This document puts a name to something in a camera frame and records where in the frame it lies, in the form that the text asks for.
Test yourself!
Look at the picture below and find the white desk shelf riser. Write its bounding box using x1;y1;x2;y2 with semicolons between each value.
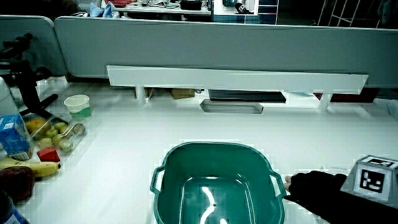
106;65;369;113

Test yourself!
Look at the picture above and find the blue cloth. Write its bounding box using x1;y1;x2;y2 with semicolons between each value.
90;2;120;19

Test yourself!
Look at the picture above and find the brown kiwi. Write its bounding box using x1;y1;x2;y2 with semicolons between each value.
72;123;87;137

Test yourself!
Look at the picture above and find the black flat keyboard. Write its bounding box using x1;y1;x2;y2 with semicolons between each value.
208;89;287;104

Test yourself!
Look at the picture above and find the red block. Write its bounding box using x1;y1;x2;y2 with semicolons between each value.
36;146;62;164

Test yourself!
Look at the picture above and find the small grey desk partition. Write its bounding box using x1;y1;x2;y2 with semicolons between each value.
0;15;68;77

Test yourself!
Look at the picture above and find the small cardboard box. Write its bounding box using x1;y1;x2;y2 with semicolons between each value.
170;88;197;100

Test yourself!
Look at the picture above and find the person's right hand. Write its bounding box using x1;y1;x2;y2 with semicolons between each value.
283;154;398;224

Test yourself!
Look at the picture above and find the yellow banana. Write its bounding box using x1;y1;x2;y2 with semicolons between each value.
0;156;62;179

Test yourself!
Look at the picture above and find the blue bottle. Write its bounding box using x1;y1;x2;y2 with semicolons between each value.
0;190;30;224

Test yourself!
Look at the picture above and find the clear plastic fruit box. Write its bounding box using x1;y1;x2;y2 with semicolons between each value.
22;113;88;154

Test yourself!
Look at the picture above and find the green plastic basin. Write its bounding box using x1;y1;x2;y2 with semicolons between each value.
150;141;287;224

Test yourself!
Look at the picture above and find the black box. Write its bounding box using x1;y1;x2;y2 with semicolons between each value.
179;0;203;11

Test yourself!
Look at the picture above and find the dark red apple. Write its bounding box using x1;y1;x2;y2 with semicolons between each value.
0;166;36;203

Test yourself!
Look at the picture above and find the blue milk carton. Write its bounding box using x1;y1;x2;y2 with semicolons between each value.
0;114;32;161

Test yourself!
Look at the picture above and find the orange fruit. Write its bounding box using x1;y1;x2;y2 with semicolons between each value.
24;118;52;140

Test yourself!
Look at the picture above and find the black camera tripod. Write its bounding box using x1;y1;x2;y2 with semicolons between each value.
0;33;59;119

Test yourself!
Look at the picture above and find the pile of small green fruits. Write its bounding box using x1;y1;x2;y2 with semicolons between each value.
37;121;75;153

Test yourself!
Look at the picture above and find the background white table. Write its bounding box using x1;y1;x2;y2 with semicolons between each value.
117;4;213;16

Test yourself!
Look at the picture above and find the white desk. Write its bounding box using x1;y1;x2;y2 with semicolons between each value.
0;76;398;224

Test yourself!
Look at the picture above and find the white jug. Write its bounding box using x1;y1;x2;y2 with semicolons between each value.
0;77;20;118

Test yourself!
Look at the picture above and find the metal wire rack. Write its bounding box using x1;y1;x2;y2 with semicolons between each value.
317;0;384;29

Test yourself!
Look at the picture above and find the white and green paper cup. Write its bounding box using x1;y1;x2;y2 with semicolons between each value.
63;94;92;121

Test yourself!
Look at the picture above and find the large grey desk partition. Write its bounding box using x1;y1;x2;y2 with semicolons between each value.
53;16;398;89

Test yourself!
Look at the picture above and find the white and blue cabinet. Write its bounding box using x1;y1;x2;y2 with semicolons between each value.
211;0;280;26

